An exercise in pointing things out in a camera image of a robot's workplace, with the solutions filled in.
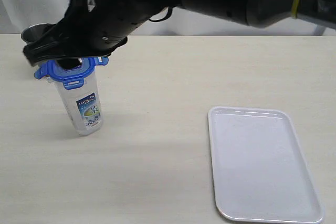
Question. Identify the steel cup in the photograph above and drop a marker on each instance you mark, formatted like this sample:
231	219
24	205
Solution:
34	32

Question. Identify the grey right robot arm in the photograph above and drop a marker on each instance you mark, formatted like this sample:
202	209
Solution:
260	13

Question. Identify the clear plastic tall container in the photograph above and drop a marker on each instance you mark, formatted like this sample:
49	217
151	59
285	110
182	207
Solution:
81	101

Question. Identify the white plastic tray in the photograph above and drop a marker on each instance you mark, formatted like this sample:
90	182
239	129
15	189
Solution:
260	174

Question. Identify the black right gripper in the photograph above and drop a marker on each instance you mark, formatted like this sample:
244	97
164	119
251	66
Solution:
92	28

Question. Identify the blue container lid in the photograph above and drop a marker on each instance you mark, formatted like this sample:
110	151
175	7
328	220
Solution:
70	78

